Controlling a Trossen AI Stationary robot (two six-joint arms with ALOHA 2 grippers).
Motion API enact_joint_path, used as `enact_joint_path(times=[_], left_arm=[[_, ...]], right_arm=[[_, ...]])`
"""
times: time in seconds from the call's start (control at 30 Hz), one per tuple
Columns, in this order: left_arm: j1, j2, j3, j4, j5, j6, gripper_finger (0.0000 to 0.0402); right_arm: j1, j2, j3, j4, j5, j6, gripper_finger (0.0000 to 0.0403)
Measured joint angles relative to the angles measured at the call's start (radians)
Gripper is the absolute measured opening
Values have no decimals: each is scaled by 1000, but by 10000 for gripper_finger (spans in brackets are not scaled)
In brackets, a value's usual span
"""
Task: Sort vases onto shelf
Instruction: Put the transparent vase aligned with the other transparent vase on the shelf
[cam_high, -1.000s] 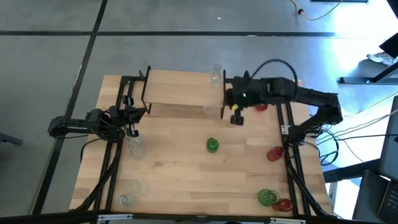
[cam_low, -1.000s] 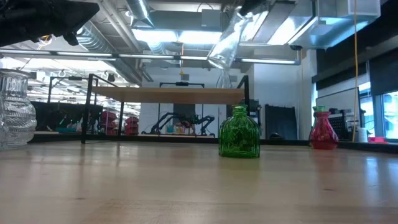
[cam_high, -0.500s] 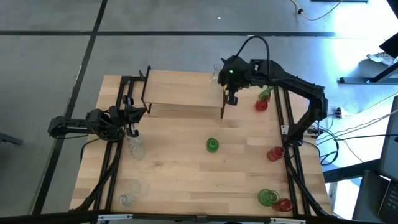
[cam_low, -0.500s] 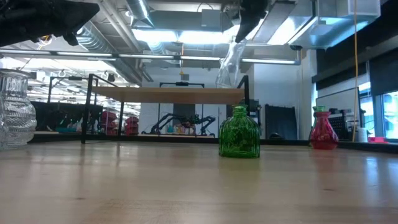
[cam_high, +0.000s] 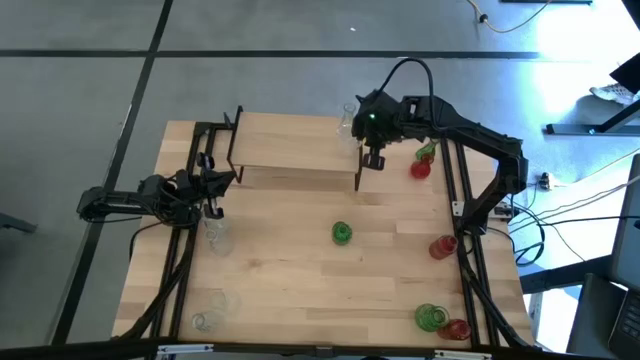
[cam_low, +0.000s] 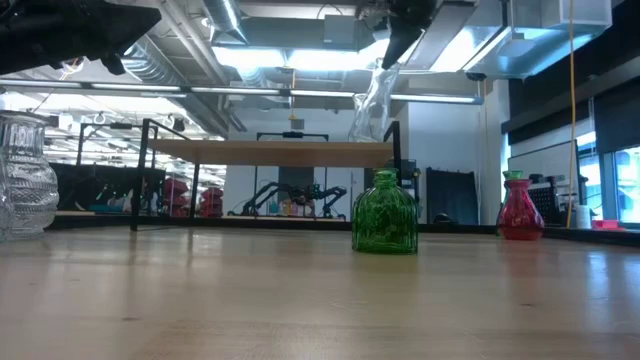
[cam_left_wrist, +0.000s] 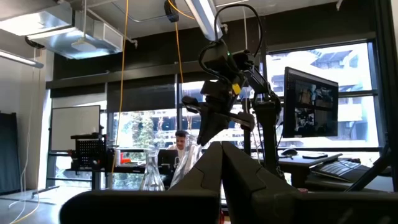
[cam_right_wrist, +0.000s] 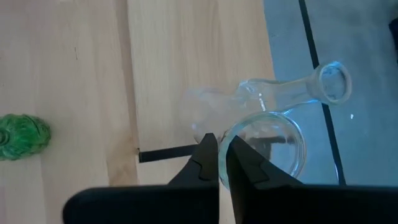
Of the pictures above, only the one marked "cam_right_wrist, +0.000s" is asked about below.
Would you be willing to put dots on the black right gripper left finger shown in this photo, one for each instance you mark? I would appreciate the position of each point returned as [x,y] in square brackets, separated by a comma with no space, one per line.
[186,202]

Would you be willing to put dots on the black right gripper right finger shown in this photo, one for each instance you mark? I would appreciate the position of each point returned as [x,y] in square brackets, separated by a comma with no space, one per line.
[280,205]

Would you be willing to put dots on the slim clear glass vase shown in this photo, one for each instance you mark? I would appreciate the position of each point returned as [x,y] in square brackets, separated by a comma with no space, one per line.
[280,90]

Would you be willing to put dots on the squat green glass vase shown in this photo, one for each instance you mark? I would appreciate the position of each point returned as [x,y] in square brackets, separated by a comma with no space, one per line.
[21,137]

